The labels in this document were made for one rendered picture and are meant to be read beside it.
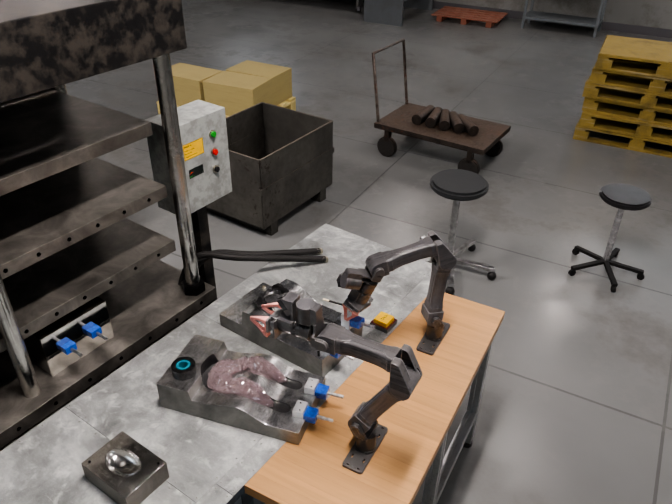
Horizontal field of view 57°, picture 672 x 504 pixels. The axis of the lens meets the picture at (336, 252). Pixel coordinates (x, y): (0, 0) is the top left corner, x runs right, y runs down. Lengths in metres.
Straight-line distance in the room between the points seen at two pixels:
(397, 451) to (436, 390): 0.31
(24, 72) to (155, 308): 1.14
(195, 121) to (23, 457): 1.35
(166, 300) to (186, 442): 0.79
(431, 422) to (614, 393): 1.67
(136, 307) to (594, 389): 2.37
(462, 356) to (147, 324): 1.24
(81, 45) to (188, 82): 4.47
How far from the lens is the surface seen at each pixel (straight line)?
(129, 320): 2.64
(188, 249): 2.59
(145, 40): 2.17
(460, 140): 5.44
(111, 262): 2.54
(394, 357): 1.72
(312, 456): 2.04
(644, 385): 3.77
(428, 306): 2.33
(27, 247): 2.25
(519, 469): 3.14
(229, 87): 6.20
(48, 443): 2.25
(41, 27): 1.96
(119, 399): 2.30
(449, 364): 2.36
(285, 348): 2.30
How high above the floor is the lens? 2.40
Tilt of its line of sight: 33 degrees down
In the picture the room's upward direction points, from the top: 1 degrees clockwise
